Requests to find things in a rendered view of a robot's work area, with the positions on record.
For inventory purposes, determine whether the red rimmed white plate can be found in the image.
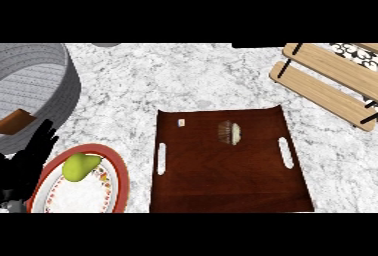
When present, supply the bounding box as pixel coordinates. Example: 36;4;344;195
25;143;132;214

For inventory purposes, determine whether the green mango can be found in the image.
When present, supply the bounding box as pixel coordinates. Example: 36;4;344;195
61;152;104;183

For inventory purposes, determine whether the black and white patterned mat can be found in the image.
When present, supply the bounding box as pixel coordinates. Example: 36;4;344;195
330;43;378;72

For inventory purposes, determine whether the pale wooden tiered shelf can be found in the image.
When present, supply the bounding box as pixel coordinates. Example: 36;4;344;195
269;43;378;133

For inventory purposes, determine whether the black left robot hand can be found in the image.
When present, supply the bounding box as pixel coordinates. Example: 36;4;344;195
0;118;61;204

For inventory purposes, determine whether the dark brown wooden tray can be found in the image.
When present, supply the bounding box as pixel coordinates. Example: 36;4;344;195
149;104;316;214

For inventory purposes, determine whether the grey woven basket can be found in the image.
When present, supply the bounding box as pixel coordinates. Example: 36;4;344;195
0;43;83;156

